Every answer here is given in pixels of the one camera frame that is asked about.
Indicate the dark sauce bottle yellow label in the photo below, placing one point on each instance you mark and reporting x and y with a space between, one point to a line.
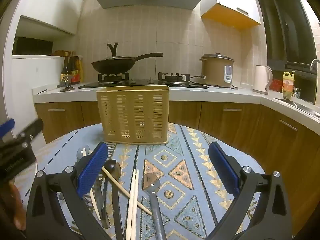
65 72

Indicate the black slotted spatula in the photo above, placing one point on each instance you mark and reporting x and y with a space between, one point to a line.
65 81

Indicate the white countertop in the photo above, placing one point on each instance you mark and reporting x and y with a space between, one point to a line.
200 92

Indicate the white and yellow wall cabinet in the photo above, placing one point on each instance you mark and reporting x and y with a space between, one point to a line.
232 2

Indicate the brown spatula rest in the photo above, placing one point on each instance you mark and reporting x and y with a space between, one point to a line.
67 89

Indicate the wooden chopstick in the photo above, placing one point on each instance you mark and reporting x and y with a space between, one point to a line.
130 212
135 205
120 188
96 208

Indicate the dark sauce bottle red label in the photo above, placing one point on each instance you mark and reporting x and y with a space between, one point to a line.
74 72

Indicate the dark window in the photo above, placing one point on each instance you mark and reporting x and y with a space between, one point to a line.
287 30

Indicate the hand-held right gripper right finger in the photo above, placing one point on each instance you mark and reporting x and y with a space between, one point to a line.
223 168

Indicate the dark slim utensil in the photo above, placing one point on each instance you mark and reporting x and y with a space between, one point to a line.
105 205

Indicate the white cabinet unit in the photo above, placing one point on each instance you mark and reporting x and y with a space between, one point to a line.
30 75

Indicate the clear plastic spoon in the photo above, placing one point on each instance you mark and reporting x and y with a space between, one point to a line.
81 153

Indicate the steel sink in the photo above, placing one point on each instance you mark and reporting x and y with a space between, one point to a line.
300 105

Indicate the yellow oil bottle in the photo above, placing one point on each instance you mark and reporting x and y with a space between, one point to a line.
288 85

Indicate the black wok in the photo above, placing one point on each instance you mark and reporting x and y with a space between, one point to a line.
112 66

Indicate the white electric kettle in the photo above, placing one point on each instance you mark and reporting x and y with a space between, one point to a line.
260 80

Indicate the person's left hand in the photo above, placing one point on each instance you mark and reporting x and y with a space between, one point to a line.
15 202

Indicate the wooden base cabinets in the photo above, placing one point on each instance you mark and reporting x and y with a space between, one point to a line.
250 135

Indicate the black spoon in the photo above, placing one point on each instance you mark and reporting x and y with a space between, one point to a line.
115 166

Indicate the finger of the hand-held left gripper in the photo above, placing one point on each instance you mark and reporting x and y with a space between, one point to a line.
31 128
7 126

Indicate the black gas stove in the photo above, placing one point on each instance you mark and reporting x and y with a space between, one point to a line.
142 82

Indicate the wooden pull-out drawer rack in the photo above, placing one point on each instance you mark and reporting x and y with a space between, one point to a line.
132 115

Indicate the metal faucet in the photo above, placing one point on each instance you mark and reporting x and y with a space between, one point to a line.
315 62

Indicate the orange box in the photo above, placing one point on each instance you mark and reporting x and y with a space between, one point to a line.
63 53

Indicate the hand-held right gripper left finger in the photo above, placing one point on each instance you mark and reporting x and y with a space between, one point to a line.
92 171

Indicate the yellowish sauce bottle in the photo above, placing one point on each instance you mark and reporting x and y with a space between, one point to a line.
81 70

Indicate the brown rice cooker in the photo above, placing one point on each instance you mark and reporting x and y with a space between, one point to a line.
215 70

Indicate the red package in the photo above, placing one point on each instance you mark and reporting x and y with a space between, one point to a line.
276 85

